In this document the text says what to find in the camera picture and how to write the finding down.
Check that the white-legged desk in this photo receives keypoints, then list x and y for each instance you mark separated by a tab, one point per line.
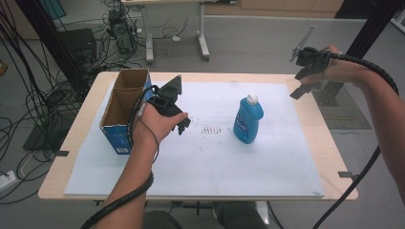
203	35

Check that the grey table clip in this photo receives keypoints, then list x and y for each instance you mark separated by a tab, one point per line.
347	174
62	153

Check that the person's left hand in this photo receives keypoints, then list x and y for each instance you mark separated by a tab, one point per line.
154	125

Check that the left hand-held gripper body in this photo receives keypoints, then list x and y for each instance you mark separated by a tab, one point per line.
167	101

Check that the person's left leg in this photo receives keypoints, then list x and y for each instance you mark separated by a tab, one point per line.
160	220

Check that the black computer tower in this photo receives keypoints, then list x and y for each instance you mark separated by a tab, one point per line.
122	31

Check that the teal board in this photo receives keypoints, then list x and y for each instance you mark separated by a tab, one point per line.
52	8

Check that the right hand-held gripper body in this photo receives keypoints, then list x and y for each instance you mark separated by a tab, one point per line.
313	58

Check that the white power strip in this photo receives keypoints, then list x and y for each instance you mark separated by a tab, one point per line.
6	180

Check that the white table mat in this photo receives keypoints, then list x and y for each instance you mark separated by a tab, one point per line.
223	165

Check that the white table leg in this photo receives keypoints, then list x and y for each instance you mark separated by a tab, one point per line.
262	211

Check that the black metal stand with base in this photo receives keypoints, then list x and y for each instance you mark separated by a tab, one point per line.
372	25

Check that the light wooden table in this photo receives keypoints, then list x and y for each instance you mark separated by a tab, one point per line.
321	143

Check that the black metal stand pole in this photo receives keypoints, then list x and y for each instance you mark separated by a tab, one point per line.
47	41

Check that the blue cardboard carton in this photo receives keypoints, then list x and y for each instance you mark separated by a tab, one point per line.
119	140

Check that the wooden cabinet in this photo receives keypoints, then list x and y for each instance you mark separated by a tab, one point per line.
286	8

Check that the person's right hand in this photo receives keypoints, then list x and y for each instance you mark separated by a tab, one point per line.
342	71

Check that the person's leg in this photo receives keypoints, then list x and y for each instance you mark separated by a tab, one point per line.
160	220
240	217

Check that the black box case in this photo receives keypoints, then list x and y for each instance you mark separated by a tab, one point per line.
79	43

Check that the blue plastic bottle white cap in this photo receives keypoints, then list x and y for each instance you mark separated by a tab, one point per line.
246	124

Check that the person's right leg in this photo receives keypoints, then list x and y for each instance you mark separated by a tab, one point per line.
240	217

